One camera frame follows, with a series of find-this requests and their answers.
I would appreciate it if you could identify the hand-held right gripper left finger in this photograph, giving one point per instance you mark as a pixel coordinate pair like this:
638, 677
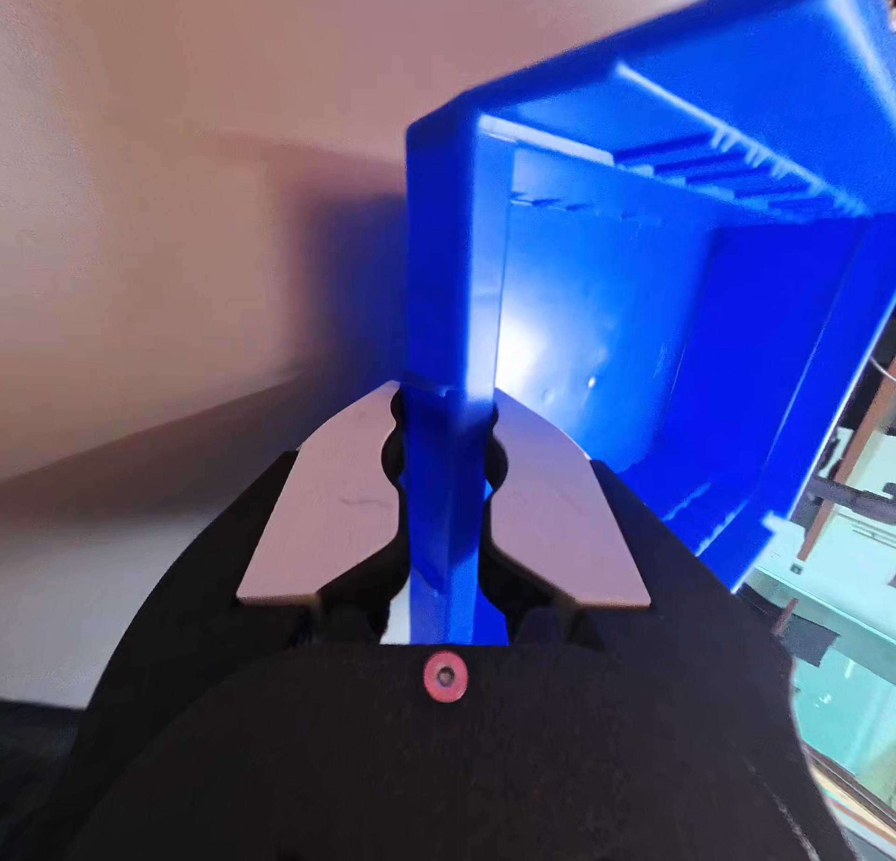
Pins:
329, 518

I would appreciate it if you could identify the blue plastic bin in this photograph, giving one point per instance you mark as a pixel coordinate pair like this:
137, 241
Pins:
630, 315

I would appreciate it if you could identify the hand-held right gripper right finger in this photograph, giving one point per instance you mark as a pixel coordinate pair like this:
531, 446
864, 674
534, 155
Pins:
560, 525

